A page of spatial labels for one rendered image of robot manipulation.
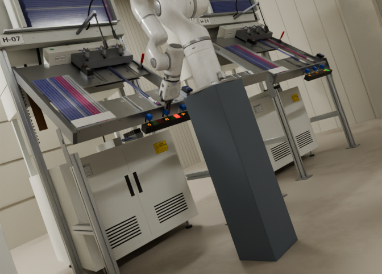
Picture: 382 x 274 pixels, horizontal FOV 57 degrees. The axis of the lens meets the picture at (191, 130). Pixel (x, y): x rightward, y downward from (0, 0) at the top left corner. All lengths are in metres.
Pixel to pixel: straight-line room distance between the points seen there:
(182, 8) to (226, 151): 0.58
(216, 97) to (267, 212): 0.48
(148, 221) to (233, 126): 0.91
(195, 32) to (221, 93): 0.27
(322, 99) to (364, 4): 1.16
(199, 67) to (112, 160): 0.81
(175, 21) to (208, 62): 0.21
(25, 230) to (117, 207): 2.52
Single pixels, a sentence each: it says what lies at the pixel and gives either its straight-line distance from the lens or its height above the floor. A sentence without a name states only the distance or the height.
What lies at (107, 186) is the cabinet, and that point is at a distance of 1.93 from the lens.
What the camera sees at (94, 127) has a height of 0.72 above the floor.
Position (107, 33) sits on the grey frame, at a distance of 2.39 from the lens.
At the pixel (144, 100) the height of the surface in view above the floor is 0.80.
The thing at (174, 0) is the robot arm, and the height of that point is 1.06.
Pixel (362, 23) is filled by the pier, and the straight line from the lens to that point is 4.25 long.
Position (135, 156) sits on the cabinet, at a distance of 2.03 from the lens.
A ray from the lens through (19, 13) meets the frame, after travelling 2.21.
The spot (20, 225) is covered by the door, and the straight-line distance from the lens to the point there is 4.36.
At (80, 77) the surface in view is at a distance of 2.06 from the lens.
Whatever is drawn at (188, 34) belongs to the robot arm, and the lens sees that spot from 1.43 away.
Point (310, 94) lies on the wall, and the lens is 4.67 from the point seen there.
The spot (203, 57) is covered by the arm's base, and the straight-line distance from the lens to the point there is 1.41.
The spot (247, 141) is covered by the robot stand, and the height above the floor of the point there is 0.46.
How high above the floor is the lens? 0.57
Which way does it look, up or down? level
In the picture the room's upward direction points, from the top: 19 degrees counter-clockwise
